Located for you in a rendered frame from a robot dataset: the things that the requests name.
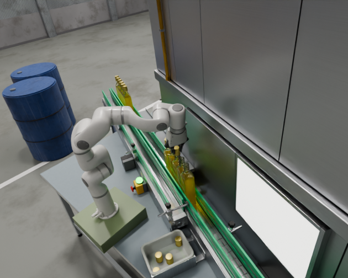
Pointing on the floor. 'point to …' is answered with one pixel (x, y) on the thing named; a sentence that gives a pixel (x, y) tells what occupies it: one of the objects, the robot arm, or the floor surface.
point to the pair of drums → (41, 110)
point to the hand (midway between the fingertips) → (176, 149)
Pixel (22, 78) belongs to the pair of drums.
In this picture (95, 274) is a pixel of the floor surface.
